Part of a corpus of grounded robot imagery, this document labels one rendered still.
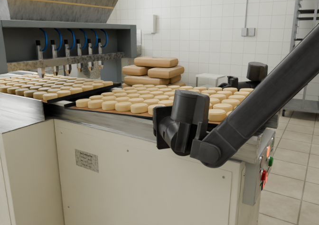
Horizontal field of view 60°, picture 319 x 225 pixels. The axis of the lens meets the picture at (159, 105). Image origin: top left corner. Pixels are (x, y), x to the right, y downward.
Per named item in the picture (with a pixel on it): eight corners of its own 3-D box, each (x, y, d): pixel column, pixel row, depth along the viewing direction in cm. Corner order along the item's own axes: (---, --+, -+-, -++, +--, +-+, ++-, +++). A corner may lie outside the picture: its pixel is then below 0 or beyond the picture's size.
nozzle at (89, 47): (86, 70, 122) (83, 28, 117) (91, 69, 125) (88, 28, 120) (96, 71, 119) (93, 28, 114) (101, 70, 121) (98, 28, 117)
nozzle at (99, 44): (96, 69, 127) (94, 28, 123) (100, 68, 130) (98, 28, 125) (106, 70, 124) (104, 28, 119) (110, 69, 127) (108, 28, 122)
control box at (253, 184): (240, 202, 74) (244, 155, 71) (260, 167, 94) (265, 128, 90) (254, 207, 72) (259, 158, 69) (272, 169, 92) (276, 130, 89)
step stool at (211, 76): (229, 100, 480) (230, 74, 468) (216, 105, 447) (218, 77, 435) (206, 97, 507) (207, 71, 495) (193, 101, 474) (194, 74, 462)
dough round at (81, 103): (87, 103, 96) (86, 98, 95) (94, 105, 92) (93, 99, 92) (73, 106, 92) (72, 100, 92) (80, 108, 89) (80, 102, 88)
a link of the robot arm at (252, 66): (272, 101, 100) (278, 94, 107) (277, 70, 96) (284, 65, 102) (240, 94, 107) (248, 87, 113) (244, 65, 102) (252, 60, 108)
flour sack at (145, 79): (122, 85, 477) (122, 76, 474) (135, 81, 514) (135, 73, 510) (159, 88, 446) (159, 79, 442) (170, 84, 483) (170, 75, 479)
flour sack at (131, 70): (140, 76, 468) (140, 68, 464) (120, 75, 489) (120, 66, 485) (161, 71, 528) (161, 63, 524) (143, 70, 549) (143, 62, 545)
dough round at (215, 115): (213, 115, 72) (213, 107, 71) (229, 118, 68) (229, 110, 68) (201, 119, 69) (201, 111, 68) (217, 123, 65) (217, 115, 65)
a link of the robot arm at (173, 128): (170, 157, 53) (197, 158, 55) (175, 123, 52) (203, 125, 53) (161, 145, 60) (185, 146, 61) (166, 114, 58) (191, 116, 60)
